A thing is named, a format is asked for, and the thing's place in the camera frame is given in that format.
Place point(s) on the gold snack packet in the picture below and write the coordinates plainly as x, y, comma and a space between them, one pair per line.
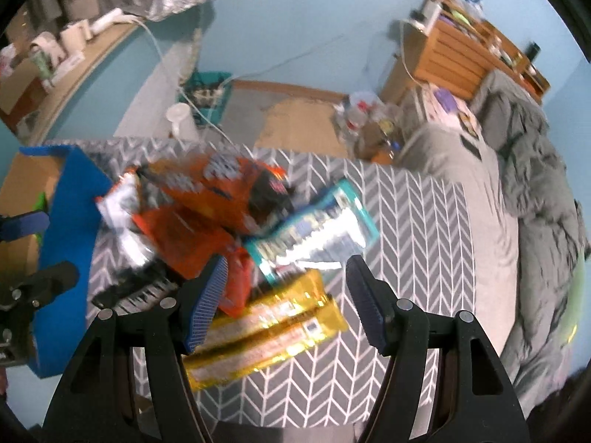
263, 346
281, 304

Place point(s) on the teal basket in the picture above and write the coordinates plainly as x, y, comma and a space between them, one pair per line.
210, 84

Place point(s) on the orange white-print snack bag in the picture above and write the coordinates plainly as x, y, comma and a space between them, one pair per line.
221, 180

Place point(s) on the grey duvet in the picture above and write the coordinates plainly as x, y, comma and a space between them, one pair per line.
531, 170

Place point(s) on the white kettle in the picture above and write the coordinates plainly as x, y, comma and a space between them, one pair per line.
178, 120

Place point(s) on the orange brown bag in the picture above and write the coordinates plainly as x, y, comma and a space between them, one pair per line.
374, 143

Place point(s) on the black striped snack packet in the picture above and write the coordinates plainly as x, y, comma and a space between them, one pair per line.
134, 293

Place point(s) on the teal snack packet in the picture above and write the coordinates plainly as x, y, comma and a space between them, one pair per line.
314, 230

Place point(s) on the white hair dryer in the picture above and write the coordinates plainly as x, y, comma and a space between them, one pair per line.
108, 18

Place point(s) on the blue cardboard box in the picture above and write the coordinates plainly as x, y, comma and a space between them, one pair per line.
69, 221

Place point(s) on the white paper roll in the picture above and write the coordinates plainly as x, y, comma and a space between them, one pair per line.
74, 34

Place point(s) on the green cup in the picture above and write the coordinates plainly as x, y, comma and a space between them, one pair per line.
41, 64

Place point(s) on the small orange yellow snack packet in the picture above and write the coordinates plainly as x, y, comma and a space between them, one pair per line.
235, 286

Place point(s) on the power strip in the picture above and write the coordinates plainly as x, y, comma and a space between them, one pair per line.
207, 94

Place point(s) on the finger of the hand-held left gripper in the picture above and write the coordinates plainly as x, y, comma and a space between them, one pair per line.
25, 226
46, 279

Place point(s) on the large orange snack bag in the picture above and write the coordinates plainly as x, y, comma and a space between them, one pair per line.
184, 240

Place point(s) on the light green cushion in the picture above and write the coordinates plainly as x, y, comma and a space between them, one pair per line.
577, 304

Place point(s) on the wooden headboard shelf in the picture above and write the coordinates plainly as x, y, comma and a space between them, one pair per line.
452, 55

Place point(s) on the brown cardboard box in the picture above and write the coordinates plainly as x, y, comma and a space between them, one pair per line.
18, 87

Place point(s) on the black bottle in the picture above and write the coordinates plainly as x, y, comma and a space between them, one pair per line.
533, 50

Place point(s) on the grey bed sheet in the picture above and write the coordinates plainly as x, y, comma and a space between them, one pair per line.
461, 184

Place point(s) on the dark snack packet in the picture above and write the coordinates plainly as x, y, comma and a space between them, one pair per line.
270, 194

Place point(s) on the wooden ledge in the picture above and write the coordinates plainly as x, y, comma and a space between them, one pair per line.
92, 55

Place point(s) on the clear trash bag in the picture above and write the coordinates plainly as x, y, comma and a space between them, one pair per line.
364, 110

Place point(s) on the white orange-trim snack packet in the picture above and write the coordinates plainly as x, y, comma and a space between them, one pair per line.
117, 203

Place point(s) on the grey herringbone cloth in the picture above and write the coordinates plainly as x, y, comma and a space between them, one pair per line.
415, 240

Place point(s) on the printed blanket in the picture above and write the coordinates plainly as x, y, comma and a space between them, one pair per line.
443, 101

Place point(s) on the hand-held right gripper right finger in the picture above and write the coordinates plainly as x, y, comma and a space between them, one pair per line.
364, 304

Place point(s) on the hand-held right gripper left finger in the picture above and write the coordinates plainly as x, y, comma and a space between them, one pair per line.
205, 304

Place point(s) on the white charger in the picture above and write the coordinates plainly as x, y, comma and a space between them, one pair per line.
427, 11

